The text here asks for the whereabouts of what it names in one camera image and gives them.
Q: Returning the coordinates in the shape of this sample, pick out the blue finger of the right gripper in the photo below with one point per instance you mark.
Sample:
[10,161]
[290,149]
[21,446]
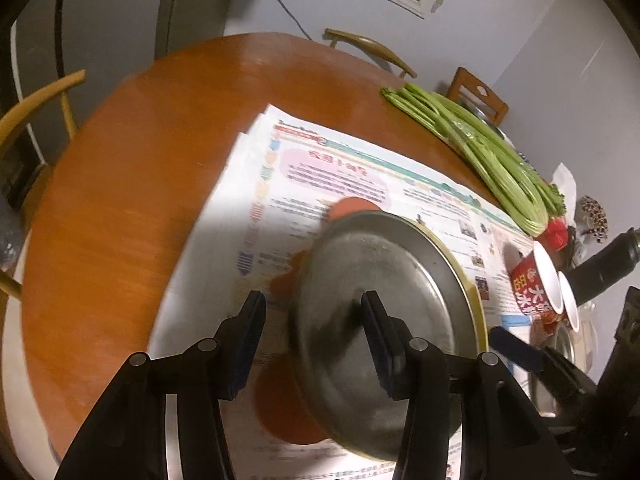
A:
[515,350]

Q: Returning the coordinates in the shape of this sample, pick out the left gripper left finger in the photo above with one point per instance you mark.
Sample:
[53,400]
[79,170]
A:
[238,339]

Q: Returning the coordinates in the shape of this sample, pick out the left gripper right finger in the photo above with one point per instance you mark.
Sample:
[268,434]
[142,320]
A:
[397,365]

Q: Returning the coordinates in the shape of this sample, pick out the large steel bowl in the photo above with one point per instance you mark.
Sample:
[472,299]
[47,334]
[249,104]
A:
[557,389]

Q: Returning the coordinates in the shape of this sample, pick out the shallow steel plate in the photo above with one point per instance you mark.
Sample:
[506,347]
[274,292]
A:
[371,282]

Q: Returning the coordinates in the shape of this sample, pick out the orange plastic plate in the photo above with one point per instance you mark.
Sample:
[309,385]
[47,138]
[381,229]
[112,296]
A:
[277,402]

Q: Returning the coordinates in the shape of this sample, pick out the yellow shell shaped plate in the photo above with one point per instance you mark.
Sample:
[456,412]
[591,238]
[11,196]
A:
[465,279]

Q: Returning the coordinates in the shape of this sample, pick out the instant noodle cup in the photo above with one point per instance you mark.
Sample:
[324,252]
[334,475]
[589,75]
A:
[569,315]
[536,285]

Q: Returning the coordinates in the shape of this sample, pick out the black thermos bottle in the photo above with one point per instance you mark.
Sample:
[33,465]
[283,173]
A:
[604,269]

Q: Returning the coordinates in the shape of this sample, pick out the red tissue box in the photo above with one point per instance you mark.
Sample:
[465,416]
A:
[555,236]

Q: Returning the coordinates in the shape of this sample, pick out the celery bunch rear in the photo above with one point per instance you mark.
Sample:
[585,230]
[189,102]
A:
[522,191]

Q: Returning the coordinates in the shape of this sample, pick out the celery bunch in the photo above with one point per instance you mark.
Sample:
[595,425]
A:
[522,191]
[414,102]

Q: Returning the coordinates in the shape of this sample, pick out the newspaper mat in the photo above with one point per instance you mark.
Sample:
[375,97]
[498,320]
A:
[273,197]

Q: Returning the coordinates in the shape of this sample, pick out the celery bunch front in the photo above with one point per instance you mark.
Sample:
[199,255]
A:
[414,102]

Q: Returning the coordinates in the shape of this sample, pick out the small steel bowl far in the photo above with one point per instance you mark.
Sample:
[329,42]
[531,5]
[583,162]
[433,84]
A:
[484,118]

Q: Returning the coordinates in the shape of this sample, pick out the wooden slat back chair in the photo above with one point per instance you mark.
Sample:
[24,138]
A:
[468,86]

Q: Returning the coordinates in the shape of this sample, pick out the curved wooden chair far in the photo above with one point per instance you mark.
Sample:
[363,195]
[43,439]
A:
[371,47]

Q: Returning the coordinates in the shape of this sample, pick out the grey refrigerator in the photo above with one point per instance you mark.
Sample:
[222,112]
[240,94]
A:
[109,39]

